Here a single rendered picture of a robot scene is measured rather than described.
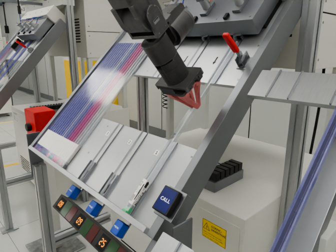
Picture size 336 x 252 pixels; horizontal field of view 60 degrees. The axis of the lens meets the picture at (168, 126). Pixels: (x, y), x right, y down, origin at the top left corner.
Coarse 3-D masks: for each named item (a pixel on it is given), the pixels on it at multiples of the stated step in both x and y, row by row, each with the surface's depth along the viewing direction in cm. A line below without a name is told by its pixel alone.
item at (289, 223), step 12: (324, 132) 43; (324, 144) 42; (324, 156) 41; (312, 168) 40; (312, 180) 39; (300, 192) 39; (300, 204) 38; (288, 216) 38; (288, 228) 37; (276, 240) 37; (288, 240) 37
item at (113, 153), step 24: (96, 144) 85; (120, 144) 78; (144, 144) 73; (72, 168) 84; (96, 168) 78; (120, 168) 73; (144, 168) 68; (168, 168) 64; (120, 192) 68; (144, 192) 63; (144, 216) 60
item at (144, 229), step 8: (40, 152) 95; (48, 160) 89; (56, 168) 84; (72, 176) 78; (80, 184) 74; (88, 192) 71; (96, 192) 69; (104, 200) 66; (112, 208) 63; (120, 208) 63; (128, 216) 60; (136, 224) 57; (144, 232) 56
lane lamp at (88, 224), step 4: (88, 220) 70; (84, 224) 70; (88, 224) 69; (92, 224) 68; (80, 228) 69; (84, 228) 69; (88, 228) 68; (80, 232) 69; (84, 232) 68; (84, 236) 67
